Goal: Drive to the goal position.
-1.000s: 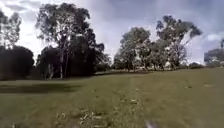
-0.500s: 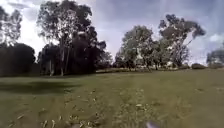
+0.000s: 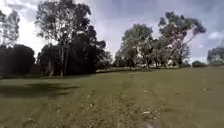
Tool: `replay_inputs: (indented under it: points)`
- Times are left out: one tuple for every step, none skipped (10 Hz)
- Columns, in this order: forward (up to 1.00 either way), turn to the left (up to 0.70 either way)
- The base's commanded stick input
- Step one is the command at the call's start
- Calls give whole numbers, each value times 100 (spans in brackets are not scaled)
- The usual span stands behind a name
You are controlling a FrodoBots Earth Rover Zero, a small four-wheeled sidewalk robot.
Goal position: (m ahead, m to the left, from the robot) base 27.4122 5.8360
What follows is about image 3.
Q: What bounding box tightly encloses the broad green tree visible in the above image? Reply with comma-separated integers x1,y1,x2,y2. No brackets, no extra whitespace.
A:
113,23,158,70

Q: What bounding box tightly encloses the green grass field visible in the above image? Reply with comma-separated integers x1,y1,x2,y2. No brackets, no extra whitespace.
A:
0,65,224,128

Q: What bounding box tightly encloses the tall dark tree cluster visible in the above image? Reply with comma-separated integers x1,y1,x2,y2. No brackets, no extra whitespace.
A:
34,0,112,78

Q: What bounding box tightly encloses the tall spreading tree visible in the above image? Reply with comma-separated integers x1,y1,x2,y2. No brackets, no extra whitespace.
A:
153,11,208,69

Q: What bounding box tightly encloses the robot's own part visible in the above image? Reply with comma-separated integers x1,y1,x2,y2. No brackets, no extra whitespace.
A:
143,120,160,128

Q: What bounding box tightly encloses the low green bush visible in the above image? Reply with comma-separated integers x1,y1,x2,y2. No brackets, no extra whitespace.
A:
191,60,208,68

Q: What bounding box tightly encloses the dark dense hedge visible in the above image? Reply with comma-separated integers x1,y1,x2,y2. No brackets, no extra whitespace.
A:
0,43,37,77

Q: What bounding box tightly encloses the distant tree clump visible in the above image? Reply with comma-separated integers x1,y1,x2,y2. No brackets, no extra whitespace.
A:
206,45,224,66

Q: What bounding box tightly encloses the tall thin-crowned tree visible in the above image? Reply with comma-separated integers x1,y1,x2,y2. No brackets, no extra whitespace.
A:
0,9,22,48

